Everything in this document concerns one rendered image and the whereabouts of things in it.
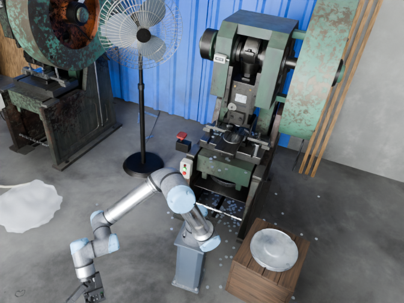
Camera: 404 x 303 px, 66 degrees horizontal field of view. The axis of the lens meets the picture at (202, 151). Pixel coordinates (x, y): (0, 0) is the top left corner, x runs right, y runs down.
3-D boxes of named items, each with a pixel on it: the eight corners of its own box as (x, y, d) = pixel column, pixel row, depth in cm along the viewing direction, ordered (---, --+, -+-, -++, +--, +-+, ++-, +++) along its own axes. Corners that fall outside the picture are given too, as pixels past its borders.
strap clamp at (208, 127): (223, 136, 225) (225, 124, 219) (202, 130, 229) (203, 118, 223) (226, 132, 230) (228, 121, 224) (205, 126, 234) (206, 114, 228)
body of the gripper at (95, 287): (106, 301, 129) (100, 273, 130) (85, 309, 125) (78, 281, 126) (104, 296, 136) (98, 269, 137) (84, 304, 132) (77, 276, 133)
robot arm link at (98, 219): (167, 153, 144) (82, 214, 144) (176, 167, 136) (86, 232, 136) (179, 166, 152) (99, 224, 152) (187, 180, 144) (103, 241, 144)
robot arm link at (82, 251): (89, 237, 130) (68, 244, 127) (95, 263, 129) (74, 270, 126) (89, 235, 137) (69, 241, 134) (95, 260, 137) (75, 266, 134)
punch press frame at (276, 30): (241, 222, 234) (287, 44, 153) (189, 202, 245) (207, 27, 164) (264, 163, 294) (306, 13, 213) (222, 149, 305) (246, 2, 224)
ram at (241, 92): (245, 127, 203) (254, 86, 185) (223, 121, 206) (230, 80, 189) (252, 116, 216) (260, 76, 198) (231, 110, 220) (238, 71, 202)
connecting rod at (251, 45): (250, 97, 192) (261, 41, 172) (231, 92, 195) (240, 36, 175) (258, 85, 208) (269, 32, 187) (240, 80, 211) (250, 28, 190)
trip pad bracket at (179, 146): (186, 166, 223) (188, 144, 212) (174, 162, 226) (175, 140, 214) (190, 162, 228) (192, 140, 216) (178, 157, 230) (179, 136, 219)
